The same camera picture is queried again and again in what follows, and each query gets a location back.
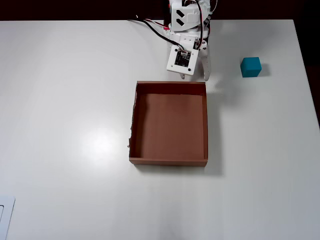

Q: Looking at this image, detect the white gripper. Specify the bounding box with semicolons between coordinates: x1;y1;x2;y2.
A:
170;23;212;81

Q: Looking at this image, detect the blue cube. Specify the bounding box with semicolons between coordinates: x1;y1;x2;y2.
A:
240;56;263;78

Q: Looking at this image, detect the brown cardboard box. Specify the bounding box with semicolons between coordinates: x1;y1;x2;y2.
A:
126;80;209;168

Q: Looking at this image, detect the white flat panel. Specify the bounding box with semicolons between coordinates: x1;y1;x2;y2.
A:
0;195;16;240

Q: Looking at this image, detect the white gripper camera board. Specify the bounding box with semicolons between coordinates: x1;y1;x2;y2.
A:
166;44;200;76

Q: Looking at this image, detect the red black servo wire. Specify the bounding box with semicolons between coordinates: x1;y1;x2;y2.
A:
193;0;205;50

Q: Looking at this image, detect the black cable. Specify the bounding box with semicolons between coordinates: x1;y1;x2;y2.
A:
126;19;185;52

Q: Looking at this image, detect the thin white red wire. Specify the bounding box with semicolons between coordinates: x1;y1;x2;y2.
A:
143;19;169;29

